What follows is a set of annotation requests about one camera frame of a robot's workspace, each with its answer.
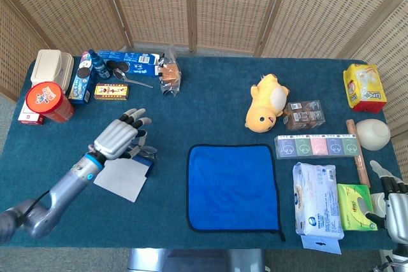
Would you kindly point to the cream bowl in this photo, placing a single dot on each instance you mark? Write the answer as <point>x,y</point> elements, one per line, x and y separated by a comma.
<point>373,135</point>

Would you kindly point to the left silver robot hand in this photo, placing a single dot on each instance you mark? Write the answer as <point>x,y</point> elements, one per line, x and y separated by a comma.
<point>114,138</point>

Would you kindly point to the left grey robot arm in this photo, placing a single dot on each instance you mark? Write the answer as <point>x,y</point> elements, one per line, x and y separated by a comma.
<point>60,192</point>

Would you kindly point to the blue cookie box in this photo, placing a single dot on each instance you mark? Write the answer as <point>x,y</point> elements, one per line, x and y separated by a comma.
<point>81,88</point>

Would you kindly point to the yellow plush toy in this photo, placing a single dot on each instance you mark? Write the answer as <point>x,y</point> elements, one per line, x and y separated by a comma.
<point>266,106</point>

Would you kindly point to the blue spray bottle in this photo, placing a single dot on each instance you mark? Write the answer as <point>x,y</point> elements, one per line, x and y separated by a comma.
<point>100,68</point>

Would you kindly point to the multi-colour tissue packet row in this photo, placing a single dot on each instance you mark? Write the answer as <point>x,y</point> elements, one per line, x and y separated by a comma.
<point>318,146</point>

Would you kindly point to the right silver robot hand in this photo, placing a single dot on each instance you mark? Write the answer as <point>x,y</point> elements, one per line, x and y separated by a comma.
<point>398,214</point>

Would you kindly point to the metal spoon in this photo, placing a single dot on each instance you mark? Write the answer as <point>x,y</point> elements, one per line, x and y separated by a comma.
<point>119,74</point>

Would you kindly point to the green tissue pack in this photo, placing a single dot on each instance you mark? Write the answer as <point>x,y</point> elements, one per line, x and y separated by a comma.
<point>347,211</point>

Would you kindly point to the wooden rolling pin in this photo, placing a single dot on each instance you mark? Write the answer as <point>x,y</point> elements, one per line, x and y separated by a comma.
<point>363,170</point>

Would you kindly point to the beige plastic lunch box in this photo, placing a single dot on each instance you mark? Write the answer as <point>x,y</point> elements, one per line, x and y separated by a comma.
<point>48,65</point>

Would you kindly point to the white wet wipes pack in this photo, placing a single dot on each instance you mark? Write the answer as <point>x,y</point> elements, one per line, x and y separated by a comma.
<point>315,198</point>

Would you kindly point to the blue cloth with black edge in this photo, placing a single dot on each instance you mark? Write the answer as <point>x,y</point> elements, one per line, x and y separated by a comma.
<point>232,186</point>

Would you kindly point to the teal table cover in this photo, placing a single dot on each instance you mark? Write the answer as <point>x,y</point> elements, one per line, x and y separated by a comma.
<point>127,221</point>

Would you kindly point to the clear box of brown pastries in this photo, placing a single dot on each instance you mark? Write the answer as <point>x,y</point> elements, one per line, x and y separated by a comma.
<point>304,116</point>

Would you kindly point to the black eyeglasses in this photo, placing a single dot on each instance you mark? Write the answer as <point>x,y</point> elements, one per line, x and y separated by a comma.
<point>148,150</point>

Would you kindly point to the white cup with blue flower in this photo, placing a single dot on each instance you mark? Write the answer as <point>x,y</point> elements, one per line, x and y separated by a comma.
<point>377,202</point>

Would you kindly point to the yellow and red small box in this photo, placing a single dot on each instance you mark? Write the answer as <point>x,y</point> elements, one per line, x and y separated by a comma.
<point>111,91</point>

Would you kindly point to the orange-red round can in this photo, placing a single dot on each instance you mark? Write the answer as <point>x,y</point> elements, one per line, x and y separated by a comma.
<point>44,97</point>

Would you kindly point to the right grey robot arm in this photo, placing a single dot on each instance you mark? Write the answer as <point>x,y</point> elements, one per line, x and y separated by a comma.
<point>400,257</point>

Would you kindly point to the red and white small box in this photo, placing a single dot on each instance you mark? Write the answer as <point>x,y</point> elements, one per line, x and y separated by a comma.
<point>28,118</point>

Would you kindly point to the blue glasses case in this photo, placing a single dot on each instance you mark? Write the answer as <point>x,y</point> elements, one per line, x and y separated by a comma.
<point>122,178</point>

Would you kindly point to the woven wooden folding screen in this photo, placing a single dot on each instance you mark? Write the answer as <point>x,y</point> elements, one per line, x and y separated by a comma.
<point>223,4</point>

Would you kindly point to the clear bag of bread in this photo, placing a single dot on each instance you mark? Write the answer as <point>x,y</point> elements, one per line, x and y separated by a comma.
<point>170,73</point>

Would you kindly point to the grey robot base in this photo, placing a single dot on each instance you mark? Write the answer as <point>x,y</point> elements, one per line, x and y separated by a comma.
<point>191,260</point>

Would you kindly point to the long blue cookie package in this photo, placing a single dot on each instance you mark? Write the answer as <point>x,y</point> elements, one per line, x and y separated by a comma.
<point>140,65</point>

